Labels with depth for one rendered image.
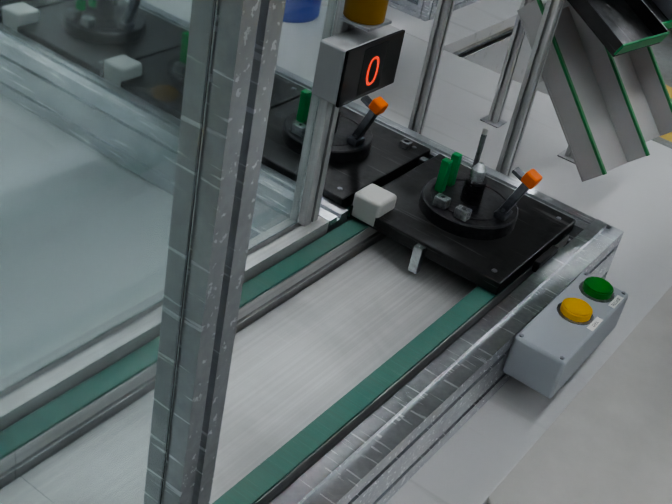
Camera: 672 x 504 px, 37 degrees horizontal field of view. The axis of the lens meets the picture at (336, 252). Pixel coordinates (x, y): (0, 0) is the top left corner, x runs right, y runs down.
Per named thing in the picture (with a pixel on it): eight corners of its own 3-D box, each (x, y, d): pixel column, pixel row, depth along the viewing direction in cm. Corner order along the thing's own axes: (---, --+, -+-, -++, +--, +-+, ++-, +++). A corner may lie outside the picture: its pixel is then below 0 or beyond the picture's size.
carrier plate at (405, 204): (572, 230, 148) (576, 218, 146) (496, 296, 130) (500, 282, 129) (436, 164, 157) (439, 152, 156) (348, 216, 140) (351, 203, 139)
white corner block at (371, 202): (392, 219, 142) (398, 194, 139) (374, 230, 138) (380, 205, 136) (366, 205, 143) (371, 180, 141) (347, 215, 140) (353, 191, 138)
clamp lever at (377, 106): (364, 139, 150) (389, 104, 145) (357, 143, 149) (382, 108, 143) (348, 122, 151) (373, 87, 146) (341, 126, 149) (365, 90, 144)
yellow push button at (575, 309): (593, 319, 129) (598, 307, 128) (580, 332, 126) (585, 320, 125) (565, 304, 131) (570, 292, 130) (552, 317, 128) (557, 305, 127)
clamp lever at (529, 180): (512, 212, 139) (544, 177, 134) (505, 217, 138) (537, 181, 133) (494, 194, 140) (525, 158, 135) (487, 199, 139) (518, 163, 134)
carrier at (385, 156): (428, 160, 158) (447, 88, 151) (340, 211, 141) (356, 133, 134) (308, 101, 168) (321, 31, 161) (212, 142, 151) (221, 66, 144)
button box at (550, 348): (615, 328, 138) (630, 292, 134) (550, 400, 123) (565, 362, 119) (570, 304, 141) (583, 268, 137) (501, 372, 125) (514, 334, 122)
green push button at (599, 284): (613, 297, 134) (618, 285, 133) (602, 309, 132) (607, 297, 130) (587, 283, 136) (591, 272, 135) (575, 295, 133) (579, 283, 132)
